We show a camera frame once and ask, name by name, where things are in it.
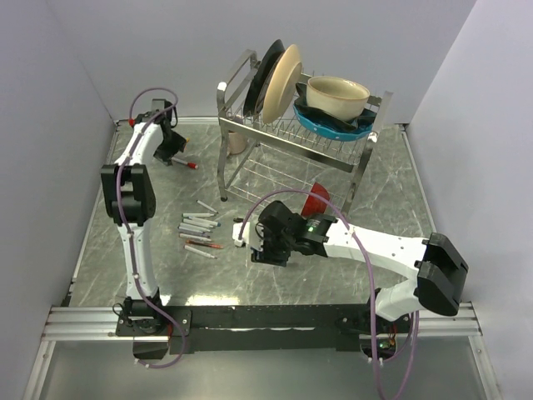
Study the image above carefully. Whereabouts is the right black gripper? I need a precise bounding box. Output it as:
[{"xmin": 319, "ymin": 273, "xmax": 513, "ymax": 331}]
[{"xmin": 252, "ymin": 223, "xmax": 295, "ymax": 268}]

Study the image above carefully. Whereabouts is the red cap marker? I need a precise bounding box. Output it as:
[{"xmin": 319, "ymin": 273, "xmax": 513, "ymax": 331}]
[{"xmin": 172, "ymin": 157, "xmax": 199, "ymax": 170}]

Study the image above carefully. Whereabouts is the light blue cap marker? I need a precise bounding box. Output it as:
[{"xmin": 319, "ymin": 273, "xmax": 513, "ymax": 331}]
[{"xmin": 187, "ymin": 218, "xmax": 221, "ymax": 227}]

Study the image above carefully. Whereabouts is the grey cap marker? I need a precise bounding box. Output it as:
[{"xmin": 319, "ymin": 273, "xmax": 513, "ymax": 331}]
[{"xmin": 178, "ymin": 227, "xmax": 210, "ymax": 238}]

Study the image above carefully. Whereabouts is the black marker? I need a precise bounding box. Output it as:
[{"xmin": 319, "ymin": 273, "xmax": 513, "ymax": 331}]
[{"xmin": 197, "ymin": 200, "xmax": 218, "ymax": 214}]

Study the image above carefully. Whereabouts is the dark red marker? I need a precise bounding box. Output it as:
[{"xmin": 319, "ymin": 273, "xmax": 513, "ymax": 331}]
[{"xmin": 186, "ymin": 239, "xmax": 224, "ymax": 249}]

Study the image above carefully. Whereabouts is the pink cap marker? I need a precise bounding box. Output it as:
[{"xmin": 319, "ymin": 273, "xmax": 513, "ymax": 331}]
[{"xmin": 183, "ymin": 245, "xmax": 217, "ymax": 259}]

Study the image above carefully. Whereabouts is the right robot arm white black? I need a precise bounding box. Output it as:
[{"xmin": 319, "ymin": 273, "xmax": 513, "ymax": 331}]
[{"xmin": 233, "ymin": 201, "xmax": 469, "ymax": 332}]

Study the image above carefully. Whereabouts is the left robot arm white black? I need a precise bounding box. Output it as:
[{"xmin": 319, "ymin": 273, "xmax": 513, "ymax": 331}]
[{"xmin": 101, "ymin": 98, "xmax": 188, "ymax": 307}]

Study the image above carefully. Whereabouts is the red bowl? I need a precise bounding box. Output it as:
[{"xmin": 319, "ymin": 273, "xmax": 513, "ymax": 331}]
[{"xmin": 301, "ymin": 182, "xmax": 330, "ymax": 218}]

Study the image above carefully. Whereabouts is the stainless steel dish rack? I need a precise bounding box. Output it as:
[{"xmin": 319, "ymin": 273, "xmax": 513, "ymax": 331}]
[{"xmin": 217, "ymin": 49, "xmax": 392, "ymax": 214}]

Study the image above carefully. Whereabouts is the pink cup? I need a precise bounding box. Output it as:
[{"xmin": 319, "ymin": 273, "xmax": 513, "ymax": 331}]
[{"xmin": 227, "ymin": 131, "xmax": 248, "ymax": 156}]

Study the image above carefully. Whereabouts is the black base beam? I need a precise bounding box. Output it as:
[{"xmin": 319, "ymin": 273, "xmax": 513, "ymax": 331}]
[{"xmin": 116, "ymin": 302, "xmax": 410, "ymax": 354}]

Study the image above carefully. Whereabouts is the blue dotted dish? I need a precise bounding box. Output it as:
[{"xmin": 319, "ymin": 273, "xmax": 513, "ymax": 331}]
[{"xmin": 293, "ymin": 106, "xmax": 373, "ymax": 142}]

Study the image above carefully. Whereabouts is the black plate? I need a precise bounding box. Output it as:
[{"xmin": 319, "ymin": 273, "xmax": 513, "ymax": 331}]
[{"xmin": 243, "ymin": 39, "xmax": 286, "ymax": 117}]

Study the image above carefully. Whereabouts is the beige plate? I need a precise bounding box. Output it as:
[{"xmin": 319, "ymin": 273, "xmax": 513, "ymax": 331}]
[{"xmin": 262, "ymin": 44, "xmax": 302, "ymax": 124}]

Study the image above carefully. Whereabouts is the cream ceramic bowl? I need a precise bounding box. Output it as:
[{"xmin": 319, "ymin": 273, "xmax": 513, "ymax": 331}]
[{"xmin": 306, "ymin": 76, "xmax": 370, "ymax": 122}]

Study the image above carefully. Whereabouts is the aluminium rail frame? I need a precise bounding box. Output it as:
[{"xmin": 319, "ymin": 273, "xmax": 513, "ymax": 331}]
[{"xmin": 41, "ymin": 303, "xmax": 482, "ymax": 342}]

